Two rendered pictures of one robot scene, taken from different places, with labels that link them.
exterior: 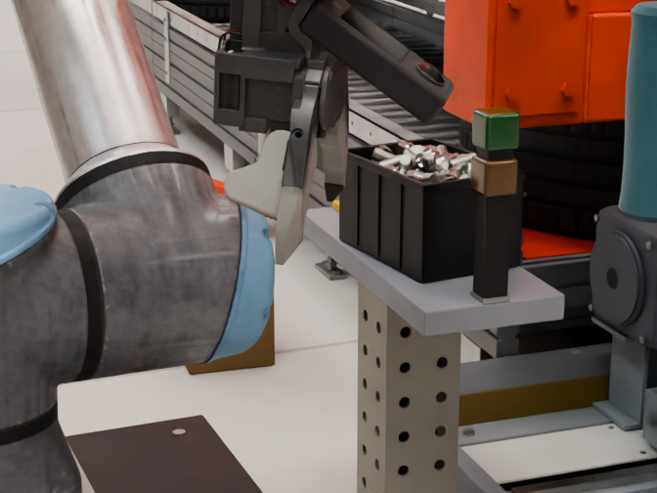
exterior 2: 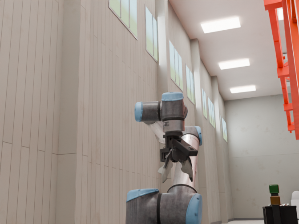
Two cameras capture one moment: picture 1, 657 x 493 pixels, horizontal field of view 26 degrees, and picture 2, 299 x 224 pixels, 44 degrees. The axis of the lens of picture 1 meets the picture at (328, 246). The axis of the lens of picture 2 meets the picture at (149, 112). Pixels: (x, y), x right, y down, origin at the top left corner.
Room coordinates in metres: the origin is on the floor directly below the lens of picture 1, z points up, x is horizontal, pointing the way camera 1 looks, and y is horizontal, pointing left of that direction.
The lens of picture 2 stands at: (-0.17, -0.87, 0.56)
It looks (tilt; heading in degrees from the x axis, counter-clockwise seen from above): 15 degrees up; 41
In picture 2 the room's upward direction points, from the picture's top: 1 degrees counter-clockwise
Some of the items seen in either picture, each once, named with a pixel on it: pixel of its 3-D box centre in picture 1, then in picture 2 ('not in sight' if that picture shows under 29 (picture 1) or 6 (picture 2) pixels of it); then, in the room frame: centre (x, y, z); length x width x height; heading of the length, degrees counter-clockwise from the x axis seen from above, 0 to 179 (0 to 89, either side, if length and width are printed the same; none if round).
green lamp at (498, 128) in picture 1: (496, 128); (274, 189); (1.48, -0.18, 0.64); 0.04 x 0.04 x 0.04; 19
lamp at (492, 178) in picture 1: (494, 174); (275, 200); (1.48, -0.18, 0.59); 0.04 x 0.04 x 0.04; 19
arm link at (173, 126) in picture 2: not in sight; (173, 127); (1.00, 0.02, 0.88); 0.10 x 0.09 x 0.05; 166
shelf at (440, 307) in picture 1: (419, 259); not in sight; (1.66, -0.11, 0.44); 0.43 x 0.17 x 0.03; 19
